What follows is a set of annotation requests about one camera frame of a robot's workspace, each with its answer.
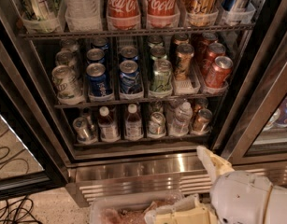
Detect clear water bottle top shelf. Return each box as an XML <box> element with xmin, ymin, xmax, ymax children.
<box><xmin>65</xmin><ymin>0</ymin><xmax>98</xmax><ymax>19</ymax></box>

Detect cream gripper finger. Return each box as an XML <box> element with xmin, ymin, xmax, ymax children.
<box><xmin>196</xmin><ymin>146</ymin><xmax>234</xmax><ymax>183</ymax></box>
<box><xmin>144</xmin><ymin>194</ymin><xmax>219</xmax><ymax>224</ymax></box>

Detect middle dark blue can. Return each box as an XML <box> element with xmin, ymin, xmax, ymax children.
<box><xmin>86</xmin><ymin>49</ymin><xmax>106</xmax><ymax>63</ymax></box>

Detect clear water bottle shelf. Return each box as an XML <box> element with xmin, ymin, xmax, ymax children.
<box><xmin>169</xmin><ymin>102</ymin><xmax>193</xmax><ymax>136</ymax></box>
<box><xmin>65</xmin><ymin>0</ymin><xmax>98</xmax><ymax>19</ymax></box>

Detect left brown tea bottle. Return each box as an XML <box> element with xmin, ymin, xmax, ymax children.
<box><xmin>98</xmin><ymin>106</ymin><xmax>120</xmax><ymax>142</ymax></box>

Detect front white 7up can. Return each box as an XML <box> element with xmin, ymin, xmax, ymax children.
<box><xmin>52</xmin><ymin>65</ymin><xmax>82</xmax><ymax>100</ymax></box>

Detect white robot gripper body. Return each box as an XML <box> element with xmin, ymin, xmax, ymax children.
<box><xmin>210</xmin><ymin>171</ymin><xmax>273</xmax><ymax>224</ymax></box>

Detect gold brown can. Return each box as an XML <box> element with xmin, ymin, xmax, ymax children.
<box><xmin>174</xmin><ymin>44</ymin><xmax>194</xmax><ymax>80</ymax></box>
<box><xmin>169</xmin><ymin>34</ymin><xmax>189</xmax><ymax>63</ymax></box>

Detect tall coca-cola can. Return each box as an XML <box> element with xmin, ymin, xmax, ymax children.
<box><xmin>108</xmin><ymin>0</ymin><xmax>138</xmax><ymax>18</ymax></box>
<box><xmin>143</xmin><ymin>0</ymin><xmax>179</xmax><ymax>17</ymax></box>

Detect blue pepsi can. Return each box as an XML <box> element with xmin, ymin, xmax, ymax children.
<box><xmin>119</xmin><ymin>60</ymin><xmax>142</xmax><ymax>94</ymax></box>
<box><xmin>120</xmin><ymin>46</ymin><xmax>138</xmax><ymax>62</ymax></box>

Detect front gold brown can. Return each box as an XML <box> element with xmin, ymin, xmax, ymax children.
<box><xmin>174</xmin><ymin>44</ymin><xmax>194</xmax><ymax>80</ymax></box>

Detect rear white 7up can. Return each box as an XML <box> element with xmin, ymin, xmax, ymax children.
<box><xmin>60</xmin><ymin>39</ymin><xmax>79</xmax><ymax>54</ymax></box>

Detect rear green can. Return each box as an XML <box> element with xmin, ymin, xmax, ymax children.
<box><xmin>147</xmin><ymin>35</ymin><xmax>164</xmax><ymax>49</ymax></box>

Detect right tall coca-cola can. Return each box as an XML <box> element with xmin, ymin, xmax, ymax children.
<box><xmin>143</xmin><ymin>0</ymin><xmax>179</xmax><ymax>17</ymax></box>

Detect middle white 7up can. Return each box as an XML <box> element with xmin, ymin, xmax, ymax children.
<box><xmin>55</xmin><ymin>49</ymin><xmax>79</xmax><ymax>77</ymax></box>

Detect rear gold brown can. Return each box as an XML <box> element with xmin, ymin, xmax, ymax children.
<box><xmin>169</xmin><ymin>34</ymin><xmax>189</xmax><ymax>63</ymax></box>

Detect stainless steel fridge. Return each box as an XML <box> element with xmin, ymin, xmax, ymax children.
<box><xmin>0</xmin><ymin>0</ymin><xmax>287</xmax><ymax>206</ymax></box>

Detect silver green can bottom shelf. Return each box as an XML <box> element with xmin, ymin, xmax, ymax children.
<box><xmin>148</xmin><ymin>112</ymin><xmax>165</xmax><ymax>135</ymax></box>

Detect front blue pepsi can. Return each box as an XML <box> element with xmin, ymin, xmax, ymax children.
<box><xmin>119</xmin><ymin>60</ymin><xmax>142</xmax><ymax>94</ymax></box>

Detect red coke can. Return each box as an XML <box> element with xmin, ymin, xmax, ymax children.
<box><xmin>205</xmin><ymin>56</ymin><xmax>233</xmax><ymax>88</ymax></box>
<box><xmin>200</xmin><ymin>42</ymin><xmax>226</xmax><ymax>77</ymax></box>
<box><xmin>196</xmin><ymin>32</ymin><xmax>218</xmax><ymax>63</ymax></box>

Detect left tall coca-cola can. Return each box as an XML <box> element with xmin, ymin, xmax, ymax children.
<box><xmin>108</xmin><ymin>0</ymin><xmax>138</xmax><ymax>18</ymax></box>

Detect dark blue can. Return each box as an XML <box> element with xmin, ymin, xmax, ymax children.
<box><xmin>92</xmin><ymin>37</ymin><xmax>109</xmax><ymax>51</ymax></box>
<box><xmin>86</xmin><ymin>49</ymin><xmax>106</xmax><ymax>63</ymax></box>
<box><xmin>86</xmin><ymin>63</ymin><xmax>112</xmax><ymax>97</ymax></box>

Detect rear blue pepsi can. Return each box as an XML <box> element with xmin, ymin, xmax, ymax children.
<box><xmin>120</xmin><ymin>46</ymin><xmax>138</xmax><ymax>62</ymax></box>

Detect copper can bottom shelf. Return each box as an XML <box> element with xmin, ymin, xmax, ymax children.
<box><xmin>193</xmin><ymin>108</ymin><xmax>212</xmax><ymax>132</ymax></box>

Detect right brown tea bottle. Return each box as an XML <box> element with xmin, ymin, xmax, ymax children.
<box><xmin>125</xmin><ymin>104</ymin><xmax>143</xmax><ymax>140</ymax></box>

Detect white 7up can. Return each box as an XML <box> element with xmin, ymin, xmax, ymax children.
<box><xmin>55</xmin><ymin>49</ymin><xmax>79</xmax><ymax>77</ymax></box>
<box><xmin>60</xmin><ymin>39</ymin><xmax>79</xmax><ymax>54</ymax></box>
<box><xmin>52</xmin><ymin>65</ymin><xmax>82</xmax><ymax>100</ymax></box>

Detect black cables on floor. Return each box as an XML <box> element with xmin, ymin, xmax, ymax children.
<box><xmin>0</xmin><ymin>195</ymin><xmax>44</xmax><ymax>224</ymax></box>

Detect front green can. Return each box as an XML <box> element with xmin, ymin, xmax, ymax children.
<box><xmin>150</xmin><ymin>59</ymin><xmax>172</xmax><ymax>92</ymax></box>

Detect clear plastic bin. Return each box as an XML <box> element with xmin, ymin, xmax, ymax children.
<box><xmin>90</xmin><ymin>190</ymin><xmax>184</xmax><ymax>224</ymax></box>

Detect rear dark blue can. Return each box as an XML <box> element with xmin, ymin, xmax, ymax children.
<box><xmin>92</xmin><ymin>37</ymin><xmax>109</xmax><ymax>51</ymax></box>

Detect open glass fridge door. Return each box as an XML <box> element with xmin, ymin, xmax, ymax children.
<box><xmin>0</xmin><ymin>81</ymin><xmax>67</xmax><ymax>201</ymax></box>

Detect blue can behind right door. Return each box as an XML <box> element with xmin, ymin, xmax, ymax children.
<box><xmin>275</xmin><ymin>100</ymin><xmax>287</xmax><ymax>128</ymax></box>

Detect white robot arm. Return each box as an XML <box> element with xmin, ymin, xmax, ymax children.
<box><xmin>144</xmin><ymin>146</ymin><xmax>287</xmax><ymax>224</ymax></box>

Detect tall green white can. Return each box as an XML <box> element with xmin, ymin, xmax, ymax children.
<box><xmin>20</xmin><ymin>0</ymin><xmax>62</xmax><ymax>21</ymax></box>

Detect front dark blue can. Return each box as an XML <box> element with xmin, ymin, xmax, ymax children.
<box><xmin>86</xmin><ymin>63</ymin><xmax>112</xmax><ymax>97</ymax></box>

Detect clear water bottle bottom shelf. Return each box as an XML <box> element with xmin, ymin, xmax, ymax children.
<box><xmin>169</xmin><ymin>102</ymin><xmax>193</xmax><ymax>136</ymax></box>

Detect brown tea bottle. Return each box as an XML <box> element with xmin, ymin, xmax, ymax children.
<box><xmin>98</xmin><ymin>106</ymin><xmax>120</xmax><ymax>142</ymax></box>
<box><xmin>125</xmin><ymin>104</ymin><xmax>143</xmax><ymax>140</ymax></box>

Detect middle green can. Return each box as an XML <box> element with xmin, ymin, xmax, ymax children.
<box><xmin>150</xmin><ymin>45</ymin><xmax>167</xmax><ymax>64</ymax></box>

